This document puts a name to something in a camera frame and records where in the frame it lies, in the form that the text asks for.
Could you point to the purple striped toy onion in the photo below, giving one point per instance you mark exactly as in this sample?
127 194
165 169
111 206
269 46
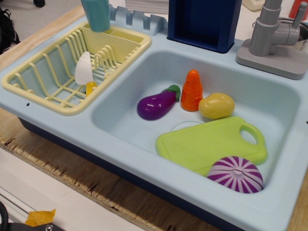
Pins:
237 174

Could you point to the black bag at left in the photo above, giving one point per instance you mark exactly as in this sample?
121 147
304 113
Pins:
8 35

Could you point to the yellow toy potato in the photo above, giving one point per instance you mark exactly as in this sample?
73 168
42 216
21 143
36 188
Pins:
216 106

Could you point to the light blue plate holder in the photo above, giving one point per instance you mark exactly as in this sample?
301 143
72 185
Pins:
137 21

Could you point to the grey toy faucet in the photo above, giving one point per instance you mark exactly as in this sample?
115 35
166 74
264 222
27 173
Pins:
267 49

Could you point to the yellow masking tape piece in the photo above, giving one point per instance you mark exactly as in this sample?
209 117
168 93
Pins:
37 218

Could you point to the white and yellow toy knife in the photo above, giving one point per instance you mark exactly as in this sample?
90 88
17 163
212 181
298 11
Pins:
83 73

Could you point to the yellow plastic drying rack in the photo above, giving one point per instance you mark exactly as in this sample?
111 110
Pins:
48 76

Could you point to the metal bowl in background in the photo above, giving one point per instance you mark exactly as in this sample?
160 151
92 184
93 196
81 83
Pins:
302 43

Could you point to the teal plastic cup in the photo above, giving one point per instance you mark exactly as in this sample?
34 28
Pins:
97 14

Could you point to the red cup in background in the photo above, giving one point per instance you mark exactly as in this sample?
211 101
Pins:
294 10

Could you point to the dark blue plastic box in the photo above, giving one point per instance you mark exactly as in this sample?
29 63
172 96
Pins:
206 24

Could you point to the purple toy eggplant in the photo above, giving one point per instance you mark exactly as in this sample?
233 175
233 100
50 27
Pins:
156 106

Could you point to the cream object in background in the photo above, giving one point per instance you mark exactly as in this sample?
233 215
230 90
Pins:
253 5

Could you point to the light blue toy sink unit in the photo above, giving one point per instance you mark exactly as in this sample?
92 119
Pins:
110 129

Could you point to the green plastic cutting board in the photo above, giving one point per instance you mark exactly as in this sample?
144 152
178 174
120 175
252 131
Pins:
199 147

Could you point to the orange toy carrot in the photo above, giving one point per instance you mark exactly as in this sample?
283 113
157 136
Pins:
192 92

